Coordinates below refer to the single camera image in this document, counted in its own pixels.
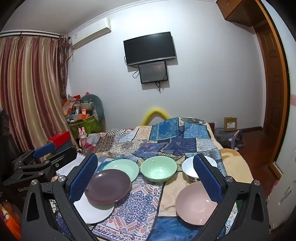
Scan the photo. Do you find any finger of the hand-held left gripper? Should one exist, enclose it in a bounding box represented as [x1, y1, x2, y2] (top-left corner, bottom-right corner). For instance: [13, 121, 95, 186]
[20, 147, 78, 174]
[10, 142, 56, 166]

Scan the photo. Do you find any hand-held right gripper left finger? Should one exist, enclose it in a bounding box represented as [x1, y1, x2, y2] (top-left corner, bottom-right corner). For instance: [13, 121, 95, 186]
[21, 153, 100, 241]

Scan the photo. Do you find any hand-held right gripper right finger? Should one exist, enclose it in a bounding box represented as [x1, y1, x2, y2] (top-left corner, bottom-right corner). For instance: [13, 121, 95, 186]
[193, 153, 270, 241]

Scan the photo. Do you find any white bowl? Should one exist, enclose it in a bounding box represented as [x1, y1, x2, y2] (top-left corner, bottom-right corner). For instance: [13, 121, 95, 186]
[181, 156, 218, 181]

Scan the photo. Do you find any pink bowl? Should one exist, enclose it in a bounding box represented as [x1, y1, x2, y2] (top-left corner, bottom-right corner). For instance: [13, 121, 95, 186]
[175, 181, 223, 226]

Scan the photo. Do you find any green plate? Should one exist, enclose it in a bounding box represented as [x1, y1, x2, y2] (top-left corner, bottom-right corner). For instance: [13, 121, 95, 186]
[102, 159, 139, 182]

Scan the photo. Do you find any green bowl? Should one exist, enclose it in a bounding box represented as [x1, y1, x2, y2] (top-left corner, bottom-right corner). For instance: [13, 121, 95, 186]
[141, 156, 177, 183]

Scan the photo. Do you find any white cloth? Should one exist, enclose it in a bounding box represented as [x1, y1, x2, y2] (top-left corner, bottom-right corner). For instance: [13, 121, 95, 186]
[57, 153, 86, 176]

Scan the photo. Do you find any dark grey box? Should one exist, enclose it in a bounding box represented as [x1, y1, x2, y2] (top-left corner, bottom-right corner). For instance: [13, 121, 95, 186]
[52, 140, 77, 156]

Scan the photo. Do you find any red box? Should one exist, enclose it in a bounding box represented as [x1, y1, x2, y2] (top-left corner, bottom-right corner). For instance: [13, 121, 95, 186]
[46, 131, 71, 147]

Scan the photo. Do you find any purple plate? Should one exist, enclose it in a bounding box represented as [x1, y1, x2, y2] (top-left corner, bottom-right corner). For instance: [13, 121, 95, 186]
[84, 169, 132, 204]

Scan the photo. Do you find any beige fleece blanket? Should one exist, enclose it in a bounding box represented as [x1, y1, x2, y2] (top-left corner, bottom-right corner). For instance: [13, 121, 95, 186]
[218, 148, 253, 186]

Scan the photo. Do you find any pink bunny toy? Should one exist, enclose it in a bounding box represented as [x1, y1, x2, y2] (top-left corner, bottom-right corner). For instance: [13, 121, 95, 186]
[78, 127, 89, 147]

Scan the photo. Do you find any white plate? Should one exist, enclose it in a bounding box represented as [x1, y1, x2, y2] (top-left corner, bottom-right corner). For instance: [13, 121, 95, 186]
[73, 198, 115, 224]

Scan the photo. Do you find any green storage box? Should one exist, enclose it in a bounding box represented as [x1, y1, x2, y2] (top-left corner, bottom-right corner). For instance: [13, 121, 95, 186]
[69, 116, 103, 138]

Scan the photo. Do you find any grey purple bag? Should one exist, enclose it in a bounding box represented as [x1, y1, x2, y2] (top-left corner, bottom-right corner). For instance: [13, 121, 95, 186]
[214, 127, 245, 149]

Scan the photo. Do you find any pile of cardboard packages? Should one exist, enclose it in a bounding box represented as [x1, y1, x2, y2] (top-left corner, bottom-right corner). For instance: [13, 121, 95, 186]
[62, 94, 93, 122]

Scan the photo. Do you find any patchwork blanket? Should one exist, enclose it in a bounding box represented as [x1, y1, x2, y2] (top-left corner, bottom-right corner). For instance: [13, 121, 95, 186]
[48, 117, 238, 241]

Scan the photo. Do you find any cardboard box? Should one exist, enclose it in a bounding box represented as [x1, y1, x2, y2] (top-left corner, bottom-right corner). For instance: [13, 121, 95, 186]
[223, 116, 237, 132]

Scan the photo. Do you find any striped pink curtain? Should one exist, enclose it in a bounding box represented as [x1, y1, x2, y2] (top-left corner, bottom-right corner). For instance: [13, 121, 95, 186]
[0, 32, 77, 163]

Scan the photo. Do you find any white suitcase with stickers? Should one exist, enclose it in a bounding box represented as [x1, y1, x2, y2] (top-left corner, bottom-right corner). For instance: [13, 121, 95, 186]
[266, 176, 296, 230]

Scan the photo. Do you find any yellow foam tube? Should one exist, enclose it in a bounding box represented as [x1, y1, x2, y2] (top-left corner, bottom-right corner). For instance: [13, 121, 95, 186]
[142, 108, 171, 127]

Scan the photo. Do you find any brown wooden door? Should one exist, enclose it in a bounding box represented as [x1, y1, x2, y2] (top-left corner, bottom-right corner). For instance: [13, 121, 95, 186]
[254, 20, 281, 172]

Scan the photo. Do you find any white air conditioner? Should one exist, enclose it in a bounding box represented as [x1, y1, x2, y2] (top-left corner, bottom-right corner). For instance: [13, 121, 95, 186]
[71, 17, 112, 49]

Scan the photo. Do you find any white wardrobe sliding door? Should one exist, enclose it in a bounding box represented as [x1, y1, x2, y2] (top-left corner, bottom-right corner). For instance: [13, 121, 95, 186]
[261, 0, 296, 176]

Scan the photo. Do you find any wooden overhead cabinet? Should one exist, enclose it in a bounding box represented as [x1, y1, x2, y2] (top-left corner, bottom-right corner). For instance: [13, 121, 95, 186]
[216, 0, 263, 27]

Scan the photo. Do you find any white curtain rail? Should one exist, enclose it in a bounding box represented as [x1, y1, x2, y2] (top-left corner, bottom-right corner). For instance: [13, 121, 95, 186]
[0, 30, 62, 39]

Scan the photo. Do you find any small black wall screen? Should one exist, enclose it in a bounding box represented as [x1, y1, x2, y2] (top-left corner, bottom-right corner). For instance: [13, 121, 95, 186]
[138, 61, 168, 84]

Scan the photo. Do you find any black wall television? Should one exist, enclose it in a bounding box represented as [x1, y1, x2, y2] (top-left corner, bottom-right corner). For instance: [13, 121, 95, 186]
[123, 32, 177, 66]

